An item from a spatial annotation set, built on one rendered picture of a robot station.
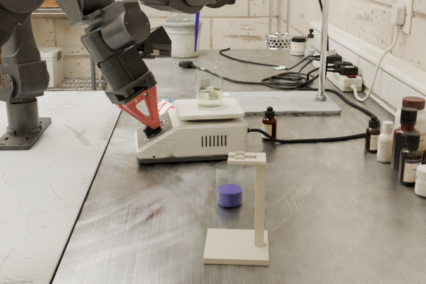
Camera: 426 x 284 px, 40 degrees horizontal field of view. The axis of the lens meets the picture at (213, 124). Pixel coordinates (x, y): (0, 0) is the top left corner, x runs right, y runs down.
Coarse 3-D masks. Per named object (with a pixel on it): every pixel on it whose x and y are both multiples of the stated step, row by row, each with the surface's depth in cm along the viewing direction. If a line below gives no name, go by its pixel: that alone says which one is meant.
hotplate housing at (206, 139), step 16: (176, 112) 112; (176, 128) 103; (192, 128) 103; (208, 128) 104; (224, 128) 104; (240, 128) 105; (160, 144) 103; (176, 144) 104; (192, 144) 104; (208, 144) 105; (224, 144) 105; (240, 144) 106; (144, 160) 104; (160, 160) 105; (176, 160) 105; (192, 160) 106
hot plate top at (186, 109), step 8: (176, 104) 111; (184, 104) 111; (192, 104) 111; (224, 104) 111; (232, 104) 111; (184, 112) 105; (192, 112) 105; (200, 112) 105; (208, 112) 105; (216, 112) 105; (224, 112) 105; (232, 112) 105; (240, 112) 105
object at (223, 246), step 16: (240, 160) 70; (256, 160) 70; (256, 176) 71; (256, 192) 72; (256, 208) 72; (256, 224) 73; (208, 240) 75; (224, 240) 75; (240, 240) 75; (256, 240) 74; (208, 256) 71; (224, 256) 71; (240, 256) 71; (256, 256) 71
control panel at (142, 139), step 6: (162, 114) 114; (168, 114) 112; (168, 120) 109; (144, 126) 114; (162, 126) 108; (168, 126) 106; (138, 132) 112; (162, 132) 104; (138, 138) 109; (144, 138) 107; (150, 138) 105; (138, 144) 106; (144, 144) 104
